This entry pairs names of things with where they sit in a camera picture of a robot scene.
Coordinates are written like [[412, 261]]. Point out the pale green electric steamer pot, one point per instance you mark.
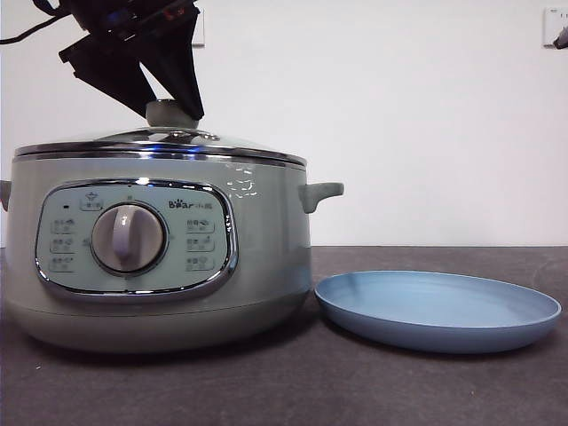
[[266, 257]]

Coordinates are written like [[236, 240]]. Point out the white wall socket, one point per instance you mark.
[[201, 35], [554, 20]]

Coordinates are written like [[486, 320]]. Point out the glass lid with green knob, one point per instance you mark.
[[171, 116]]

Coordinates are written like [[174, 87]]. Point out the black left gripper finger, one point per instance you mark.
[[102, 62], [182, 62]]

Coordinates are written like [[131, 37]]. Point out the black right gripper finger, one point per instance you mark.
[[561, 40]]

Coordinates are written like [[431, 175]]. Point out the blue round plate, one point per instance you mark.
[[426, 306]]

